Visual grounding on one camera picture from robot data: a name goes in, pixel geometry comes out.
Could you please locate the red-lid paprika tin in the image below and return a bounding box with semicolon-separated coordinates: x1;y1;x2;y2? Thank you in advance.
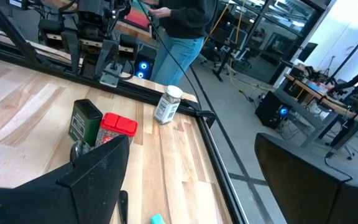
94;112;139;149

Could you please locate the all-black metal spoon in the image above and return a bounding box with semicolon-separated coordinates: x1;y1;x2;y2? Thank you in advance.
117;190;129;224

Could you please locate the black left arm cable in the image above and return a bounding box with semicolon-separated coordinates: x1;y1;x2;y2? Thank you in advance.
137;0;202;105

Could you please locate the wooden-top desk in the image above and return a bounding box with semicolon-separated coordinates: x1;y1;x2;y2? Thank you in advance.
275;73;358;150

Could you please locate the white-lid glass spice jar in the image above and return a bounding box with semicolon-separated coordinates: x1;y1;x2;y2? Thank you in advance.
153;85;184;125

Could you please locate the green black pepper tin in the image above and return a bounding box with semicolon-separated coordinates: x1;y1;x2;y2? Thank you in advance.
68;99;104;147

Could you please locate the black computer monitor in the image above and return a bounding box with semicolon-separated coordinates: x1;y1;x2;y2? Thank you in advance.
296;42;319;63

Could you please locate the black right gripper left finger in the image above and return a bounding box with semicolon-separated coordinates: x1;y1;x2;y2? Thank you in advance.
20;134;131;224

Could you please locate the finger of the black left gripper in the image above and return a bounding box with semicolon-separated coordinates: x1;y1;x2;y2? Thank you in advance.
94;39;119;78
60;30;81;75

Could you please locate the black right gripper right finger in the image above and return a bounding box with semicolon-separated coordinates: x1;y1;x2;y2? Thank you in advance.
254;133;353;224

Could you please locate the teal-handled silver spoon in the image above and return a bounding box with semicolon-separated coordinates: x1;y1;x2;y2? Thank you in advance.
150;213;167;224

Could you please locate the black computer tower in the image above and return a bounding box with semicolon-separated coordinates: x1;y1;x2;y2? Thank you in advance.
255;90;291;130
134;45;158;80

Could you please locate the black-bowl blue-handled spoon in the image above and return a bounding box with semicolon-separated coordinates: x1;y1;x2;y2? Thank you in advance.
69;139;92;163

